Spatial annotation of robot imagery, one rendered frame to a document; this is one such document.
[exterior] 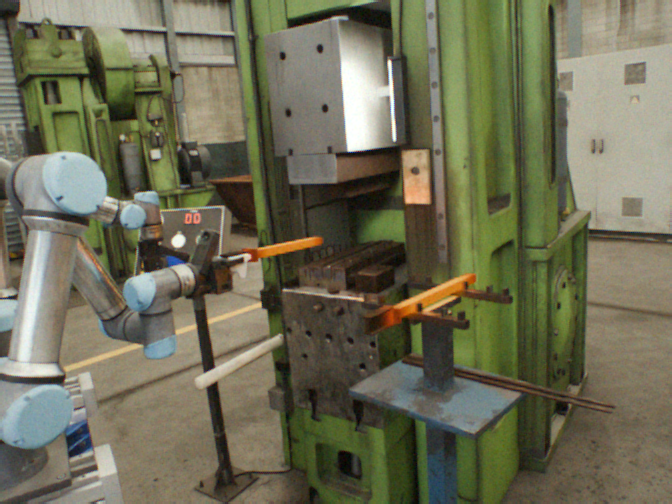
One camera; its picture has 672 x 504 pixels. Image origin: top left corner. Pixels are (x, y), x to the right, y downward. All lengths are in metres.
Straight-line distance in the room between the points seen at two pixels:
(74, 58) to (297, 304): 5.08
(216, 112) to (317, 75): 9.34
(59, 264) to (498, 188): 1.48
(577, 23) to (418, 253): 6.22
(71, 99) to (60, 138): 0.43
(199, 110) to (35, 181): 9.82
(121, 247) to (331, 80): 5.06
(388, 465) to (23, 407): 1.26
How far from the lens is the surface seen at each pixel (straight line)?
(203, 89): 10.98
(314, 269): 1.85
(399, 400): 1.45
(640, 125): 6.77
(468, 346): 1.82
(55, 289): 1.09
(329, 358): 1.86
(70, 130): 6.53
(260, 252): 1.48
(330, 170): 1.74
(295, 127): 1.82
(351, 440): 1.97
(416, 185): 1.73
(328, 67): 1.74
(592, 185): 6.96
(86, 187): 1.09
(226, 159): 11.10
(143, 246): 1.92
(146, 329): 1.27
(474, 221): 1.69
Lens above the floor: 1.42
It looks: 13 degrees down
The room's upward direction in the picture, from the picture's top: 5 degrees counter-clockwise
